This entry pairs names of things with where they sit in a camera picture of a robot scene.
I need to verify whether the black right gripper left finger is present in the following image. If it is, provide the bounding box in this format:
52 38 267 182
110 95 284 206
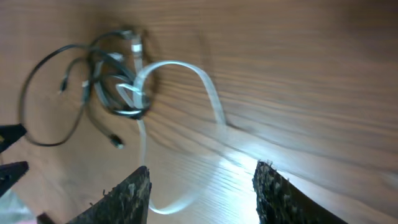
69 166 152 224

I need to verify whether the black USB cable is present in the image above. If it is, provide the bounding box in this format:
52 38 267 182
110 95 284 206
19 29 153 149

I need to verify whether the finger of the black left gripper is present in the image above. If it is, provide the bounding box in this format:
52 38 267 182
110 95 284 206
1 124 27 152
0 161 29 197

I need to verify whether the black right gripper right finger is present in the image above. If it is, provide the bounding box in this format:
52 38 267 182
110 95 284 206
252 161 346 224

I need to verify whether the white USB cable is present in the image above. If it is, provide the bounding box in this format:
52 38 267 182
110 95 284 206
93 30 228 215

